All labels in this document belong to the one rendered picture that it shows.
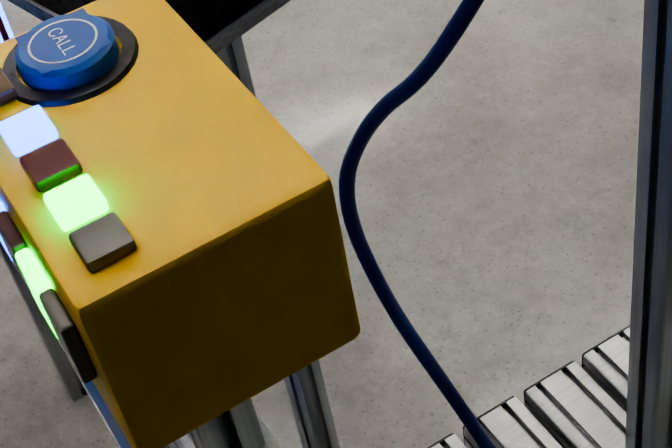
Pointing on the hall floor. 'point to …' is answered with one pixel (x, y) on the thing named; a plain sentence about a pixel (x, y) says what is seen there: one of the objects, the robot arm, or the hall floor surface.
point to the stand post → (653, 221)
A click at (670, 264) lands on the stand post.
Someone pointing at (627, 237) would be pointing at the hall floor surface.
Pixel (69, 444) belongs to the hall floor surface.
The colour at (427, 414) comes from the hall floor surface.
